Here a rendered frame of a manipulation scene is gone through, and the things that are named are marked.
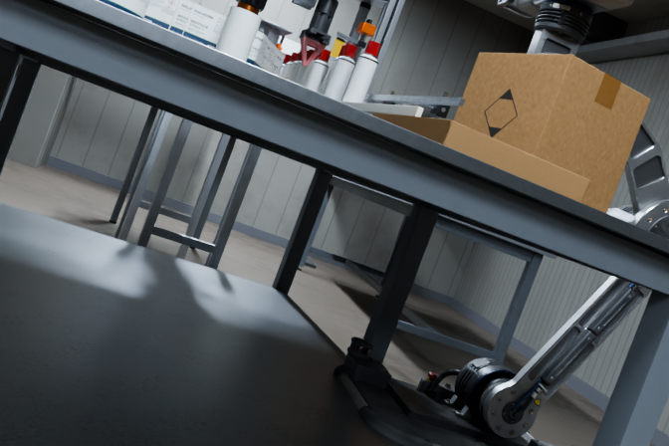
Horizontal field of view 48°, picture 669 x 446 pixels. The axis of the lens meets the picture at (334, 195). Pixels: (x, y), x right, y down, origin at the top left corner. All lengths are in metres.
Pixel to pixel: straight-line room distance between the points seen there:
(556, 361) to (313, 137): 1.21
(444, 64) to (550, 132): 5.62
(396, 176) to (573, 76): 0.58
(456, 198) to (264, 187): 5.67
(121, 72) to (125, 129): 5.71
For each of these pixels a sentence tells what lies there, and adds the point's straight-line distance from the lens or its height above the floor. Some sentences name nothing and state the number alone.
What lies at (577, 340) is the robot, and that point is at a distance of 2.07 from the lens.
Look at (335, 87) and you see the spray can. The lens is 2.01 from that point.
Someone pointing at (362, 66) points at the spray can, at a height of 1.02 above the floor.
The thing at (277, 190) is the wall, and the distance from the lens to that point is 6.75.
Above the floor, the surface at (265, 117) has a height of 0.78.
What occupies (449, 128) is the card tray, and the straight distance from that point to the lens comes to 1.08.
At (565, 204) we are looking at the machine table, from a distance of 1.16.
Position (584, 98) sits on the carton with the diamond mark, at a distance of 1.57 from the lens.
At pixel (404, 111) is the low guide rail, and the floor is 0.90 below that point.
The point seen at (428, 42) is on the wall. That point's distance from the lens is 7.08.
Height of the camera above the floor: 0.73
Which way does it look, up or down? 1 degrees down
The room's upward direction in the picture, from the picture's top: 21 degrees clockwise
